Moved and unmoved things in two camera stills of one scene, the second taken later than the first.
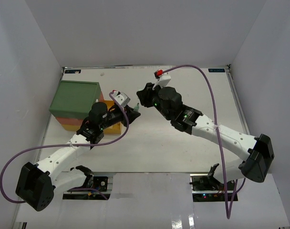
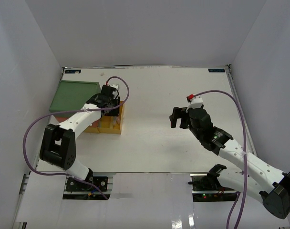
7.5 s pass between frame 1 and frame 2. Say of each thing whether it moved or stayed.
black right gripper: moved
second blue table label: stayed
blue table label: stayed
